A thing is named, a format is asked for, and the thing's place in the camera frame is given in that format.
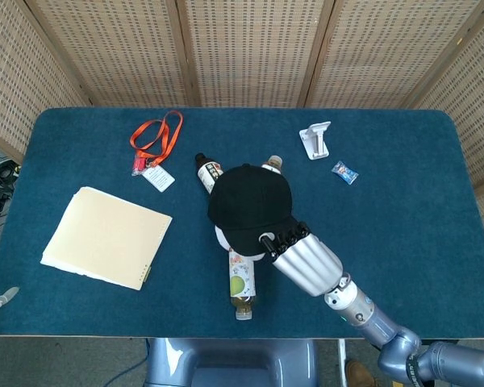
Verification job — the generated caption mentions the blue candy wrapper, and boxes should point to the blue candy wrapper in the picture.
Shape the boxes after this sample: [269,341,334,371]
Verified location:
[331,160,360,185]

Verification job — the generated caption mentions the dark bottle black cap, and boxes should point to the dark bottle black cap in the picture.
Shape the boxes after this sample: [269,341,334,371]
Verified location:
[194,152,226,198]

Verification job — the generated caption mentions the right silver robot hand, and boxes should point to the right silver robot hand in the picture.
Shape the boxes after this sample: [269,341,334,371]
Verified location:
[257,220,344,298]

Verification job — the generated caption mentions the tea bottle green apple label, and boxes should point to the tea bottle green apple label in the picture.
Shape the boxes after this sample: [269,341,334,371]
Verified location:
[227,248,259,322]

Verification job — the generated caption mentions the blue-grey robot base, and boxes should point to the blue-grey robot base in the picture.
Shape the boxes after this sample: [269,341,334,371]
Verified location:
[144,337,319,387]

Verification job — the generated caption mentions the black baseball cap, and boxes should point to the black baseball cap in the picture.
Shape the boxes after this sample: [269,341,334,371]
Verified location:
[207,163,303,256]

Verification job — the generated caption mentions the beige ring binder notebook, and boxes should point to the beige ring binder notebook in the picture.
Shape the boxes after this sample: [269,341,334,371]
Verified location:
[40,185,173,292]

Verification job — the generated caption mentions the white table leg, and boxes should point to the white table leg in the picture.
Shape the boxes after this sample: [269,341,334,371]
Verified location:
[336,338,348,387]

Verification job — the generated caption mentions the blue table mat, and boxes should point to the blue table mat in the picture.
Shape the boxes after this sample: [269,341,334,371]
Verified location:
[0,106,484,339]

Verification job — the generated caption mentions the tea bottle brown cap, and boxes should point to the tea bottle brown cap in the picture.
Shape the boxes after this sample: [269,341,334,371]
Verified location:
[261,155,284,174]

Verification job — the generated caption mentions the orange lanyard strap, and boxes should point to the orange lanyard strap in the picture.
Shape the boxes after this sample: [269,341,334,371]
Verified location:
[129,110,185,169]

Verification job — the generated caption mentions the white phone stand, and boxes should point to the white phone stand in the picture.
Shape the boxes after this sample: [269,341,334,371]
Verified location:
[298,120,332,161]

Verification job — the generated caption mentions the brown shoe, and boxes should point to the brown shoe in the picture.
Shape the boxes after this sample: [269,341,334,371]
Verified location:
[344,360,376,387]

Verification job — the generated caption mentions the blue cable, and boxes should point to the blue cable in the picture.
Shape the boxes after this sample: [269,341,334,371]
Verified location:
[123,340,152,387]

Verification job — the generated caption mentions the white badge card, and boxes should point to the white badge card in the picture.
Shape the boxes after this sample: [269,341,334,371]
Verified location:
[141,165,176,193]

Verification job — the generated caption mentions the white foam mannequin head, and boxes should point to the white foam mannequin head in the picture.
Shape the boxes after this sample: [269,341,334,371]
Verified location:
[214,224,269,262]

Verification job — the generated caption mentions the woven folding screen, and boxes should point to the woven folding screen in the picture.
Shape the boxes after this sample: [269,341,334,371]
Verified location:
[0,0,484,243]

